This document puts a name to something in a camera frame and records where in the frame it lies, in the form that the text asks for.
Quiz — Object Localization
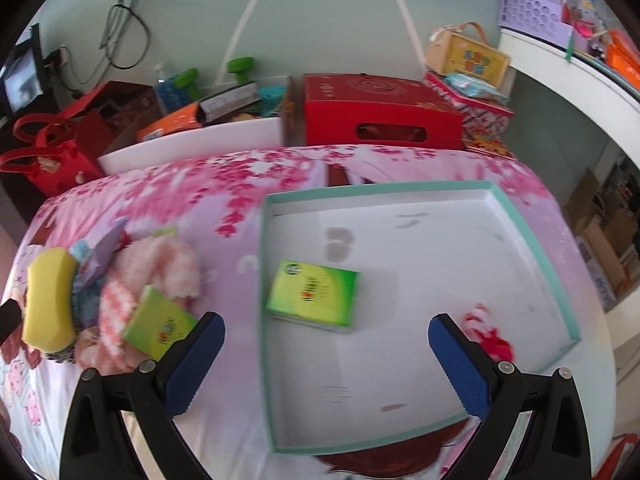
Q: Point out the pink white zigzag fuzzy sock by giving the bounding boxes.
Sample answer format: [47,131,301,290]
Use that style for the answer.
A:
[97,280,146,376]

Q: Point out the brown cardboard box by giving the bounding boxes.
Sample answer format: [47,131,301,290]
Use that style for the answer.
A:
[281,75,307,147]

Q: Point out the green tissue pack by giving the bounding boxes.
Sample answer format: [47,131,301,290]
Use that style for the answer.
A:
[122,285,198,361]
[265,259,362,333]

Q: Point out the red gift box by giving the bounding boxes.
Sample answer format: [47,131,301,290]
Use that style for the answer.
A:
[301,74,466,151]

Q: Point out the blue face mask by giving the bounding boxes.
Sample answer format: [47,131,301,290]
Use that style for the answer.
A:
[69,239,101,331]

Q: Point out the orange box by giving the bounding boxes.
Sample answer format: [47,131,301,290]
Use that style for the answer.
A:
[136,102,205,143]

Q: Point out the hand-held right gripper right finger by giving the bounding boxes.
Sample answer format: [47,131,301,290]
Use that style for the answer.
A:
[427,312,593,480]

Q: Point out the yellow sponge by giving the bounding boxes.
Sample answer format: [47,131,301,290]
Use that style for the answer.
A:
[21,247,81,351]

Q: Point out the small black monitor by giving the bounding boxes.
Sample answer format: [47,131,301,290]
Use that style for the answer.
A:
[0,25,46,116]

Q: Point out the yellow gift box with handle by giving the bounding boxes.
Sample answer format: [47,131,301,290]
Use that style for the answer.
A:
[425,21,511,88]

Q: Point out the dark red open box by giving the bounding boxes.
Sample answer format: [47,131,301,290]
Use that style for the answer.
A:
[60,80,163,156]

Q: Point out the colourful stationery pile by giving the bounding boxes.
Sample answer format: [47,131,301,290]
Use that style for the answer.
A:
[560,0,616,56]

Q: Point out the red fluffy hair tie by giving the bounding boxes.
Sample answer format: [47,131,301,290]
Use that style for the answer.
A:
[460,305,512,361]

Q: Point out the stack of cardboard boxes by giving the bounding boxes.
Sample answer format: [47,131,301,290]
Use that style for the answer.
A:
[565,150,636,311]

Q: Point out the pink floral printed bedsheet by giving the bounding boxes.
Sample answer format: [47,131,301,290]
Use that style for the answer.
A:
[0,144,621,480]

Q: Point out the blue water bottle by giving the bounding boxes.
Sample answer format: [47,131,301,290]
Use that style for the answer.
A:
[152,62,183,111]

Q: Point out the purple packet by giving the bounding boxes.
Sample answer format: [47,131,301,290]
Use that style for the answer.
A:
[80,217,128,288]

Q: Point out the orange packets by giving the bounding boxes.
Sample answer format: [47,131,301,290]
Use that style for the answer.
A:
[605,30,640,71]

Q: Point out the teal container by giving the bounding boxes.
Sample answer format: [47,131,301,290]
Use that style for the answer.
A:
[257,85,288,116]

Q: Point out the pale pink fuzzy sock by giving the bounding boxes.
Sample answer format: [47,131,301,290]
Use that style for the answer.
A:
[117,232,206,306]

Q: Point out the green dumbbell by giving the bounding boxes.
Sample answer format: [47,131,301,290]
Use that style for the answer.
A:
[227,57,257,86]
[172,67,201,103]

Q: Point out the black grey carton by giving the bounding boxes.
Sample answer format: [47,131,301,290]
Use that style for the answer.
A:
[200,82,261,123]

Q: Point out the white storage box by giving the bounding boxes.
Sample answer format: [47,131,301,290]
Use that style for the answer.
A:
[97,117,283,178]

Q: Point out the red gift bag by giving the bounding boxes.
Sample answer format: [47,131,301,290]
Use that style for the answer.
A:
[0,112,106,198]

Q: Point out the red orange packaging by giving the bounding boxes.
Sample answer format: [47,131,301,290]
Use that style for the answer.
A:
[595,435,640,480]

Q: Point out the red white patterned box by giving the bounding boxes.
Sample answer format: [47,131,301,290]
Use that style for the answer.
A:
[424,72,516,133]

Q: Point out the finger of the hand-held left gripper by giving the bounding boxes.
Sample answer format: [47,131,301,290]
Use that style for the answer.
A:
[0,299,23,346]

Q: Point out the black cable bundle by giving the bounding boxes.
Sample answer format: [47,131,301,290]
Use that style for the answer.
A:
[100,0,152,70]

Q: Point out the white curved shelf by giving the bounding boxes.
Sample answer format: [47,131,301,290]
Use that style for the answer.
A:
[500,27,640,171]

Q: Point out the red yellow printed box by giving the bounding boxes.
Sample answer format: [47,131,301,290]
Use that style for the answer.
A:
[462,132,513,158]

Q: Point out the white tray with teal rim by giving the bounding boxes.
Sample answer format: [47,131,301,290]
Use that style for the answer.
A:
[260,180,582,455]

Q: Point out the purple plastic basket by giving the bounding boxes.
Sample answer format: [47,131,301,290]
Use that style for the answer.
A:
[497,0,576,53]

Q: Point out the blue wet wipes pack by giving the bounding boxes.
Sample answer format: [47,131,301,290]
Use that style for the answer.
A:
[444,72,511,103]

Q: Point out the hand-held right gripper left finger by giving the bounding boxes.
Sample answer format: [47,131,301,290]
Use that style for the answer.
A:
[59,311,227,480]

